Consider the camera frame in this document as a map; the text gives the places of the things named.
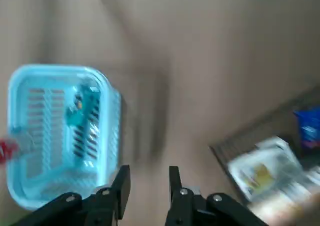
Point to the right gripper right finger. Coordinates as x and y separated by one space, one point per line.
185 208

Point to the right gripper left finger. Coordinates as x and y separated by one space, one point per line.
105 206

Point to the teal chips bag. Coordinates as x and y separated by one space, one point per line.
80 105

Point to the red cola bottle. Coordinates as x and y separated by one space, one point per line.
6 149

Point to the light blue plastic basket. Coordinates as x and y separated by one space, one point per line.
37 186

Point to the blue cookie bag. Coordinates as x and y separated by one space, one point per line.
308 125

